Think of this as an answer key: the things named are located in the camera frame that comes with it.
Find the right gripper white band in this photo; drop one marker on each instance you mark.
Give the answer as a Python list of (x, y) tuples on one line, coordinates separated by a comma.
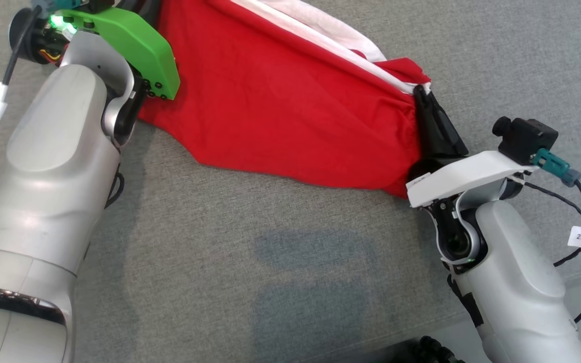
[(462, 176)]

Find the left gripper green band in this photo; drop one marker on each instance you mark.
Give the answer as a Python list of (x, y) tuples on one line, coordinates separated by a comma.
[(129, 45)]

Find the red garment with white stripes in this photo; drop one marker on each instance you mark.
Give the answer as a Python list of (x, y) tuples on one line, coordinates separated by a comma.
[(280, 101)]

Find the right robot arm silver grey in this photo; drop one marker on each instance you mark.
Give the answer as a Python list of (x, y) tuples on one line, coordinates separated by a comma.
[(512, 272)]

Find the grey fabric sofa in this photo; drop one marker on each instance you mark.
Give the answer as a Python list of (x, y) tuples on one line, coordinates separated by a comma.
[(270, 277)]

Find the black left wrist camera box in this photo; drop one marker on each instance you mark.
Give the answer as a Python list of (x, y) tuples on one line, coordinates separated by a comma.
[(101, 4)]

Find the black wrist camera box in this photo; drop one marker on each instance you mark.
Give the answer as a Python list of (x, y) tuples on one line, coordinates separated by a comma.
[(527, 138), (101, 4)]

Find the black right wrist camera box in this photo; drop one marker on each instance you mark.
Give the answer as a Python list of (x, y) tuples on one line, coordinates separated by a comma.
[(527, 138)]

